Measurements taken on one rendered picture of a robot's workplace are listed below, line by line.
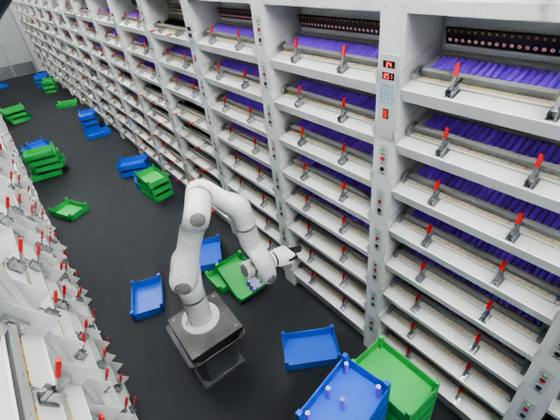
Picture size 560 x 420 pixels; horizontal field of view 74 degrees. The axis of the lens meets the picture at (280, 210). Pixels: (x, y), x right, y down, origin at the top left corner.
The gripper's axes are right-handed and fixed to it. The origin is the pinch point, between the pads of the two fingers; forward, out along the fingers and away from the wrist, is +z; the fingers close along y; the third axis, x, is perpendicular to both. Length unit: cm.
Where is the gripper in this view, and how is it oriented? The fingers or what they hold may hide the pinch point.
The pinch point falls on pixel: (297, 249)
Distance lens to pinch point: 186.4
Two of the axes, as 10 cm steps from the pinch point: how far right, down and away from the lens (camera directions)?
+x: 0.6, -8.8, -4.7
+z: 7.9, -2.5, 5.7
